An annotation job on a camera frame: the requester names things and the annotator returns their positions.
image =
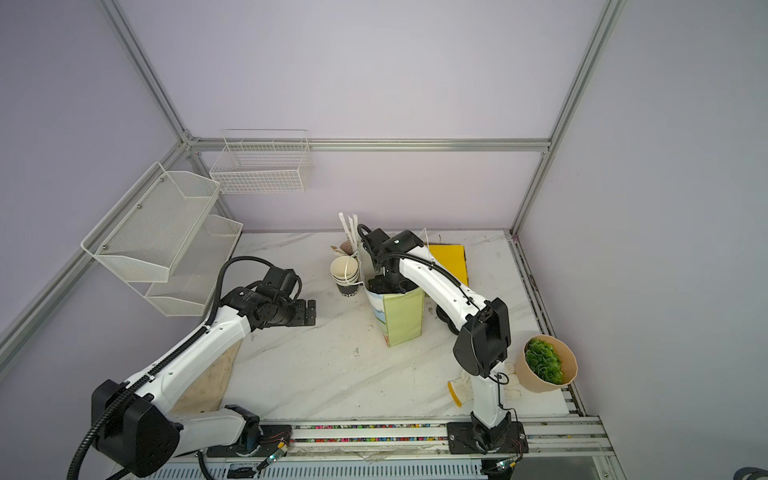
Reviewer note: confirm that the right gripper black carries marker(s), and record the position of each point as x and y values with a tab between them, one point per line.
374	285

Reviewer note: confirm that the stack of black paper cups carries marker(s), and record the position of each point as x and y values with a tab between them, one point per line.
345	273

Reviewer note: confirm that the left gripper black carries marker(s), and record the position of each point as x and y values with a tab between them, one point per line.
299	319

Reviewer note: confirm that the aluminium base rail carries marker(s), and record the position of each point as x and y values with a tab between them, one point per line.
421	439

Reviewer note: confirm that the tan bowl with green plant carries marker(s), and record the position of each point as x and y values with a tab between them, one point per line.
545	364

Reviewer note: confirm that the white work glove right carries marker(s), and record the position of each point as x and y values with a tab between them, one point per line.
460	389

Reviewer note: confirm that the white and green paper bag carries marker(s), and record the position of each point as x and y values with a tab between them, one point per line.
399	315

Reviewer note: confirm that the white two-tier mesh shelf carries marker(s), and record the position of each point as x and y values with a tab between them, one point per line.
164	240

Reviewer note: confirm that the pink utensil holder cup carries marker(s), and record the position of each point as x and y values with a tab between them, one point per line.
348	248

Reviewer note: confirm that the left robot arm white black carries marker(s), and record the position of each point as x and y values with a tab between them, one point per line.
132	422

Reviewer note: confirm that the yellow napkin stack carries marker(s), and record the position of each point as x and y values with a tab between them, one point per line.
453	258

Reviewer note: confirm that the stack of black cup lids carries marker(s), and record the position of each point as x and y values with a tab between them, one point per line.
445	318

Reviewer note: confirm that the white wire basket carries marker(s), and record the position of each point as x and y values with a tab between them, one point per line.
263	161

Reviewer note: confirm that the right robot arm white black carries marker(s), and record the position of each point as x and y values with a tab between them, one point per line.
481	326

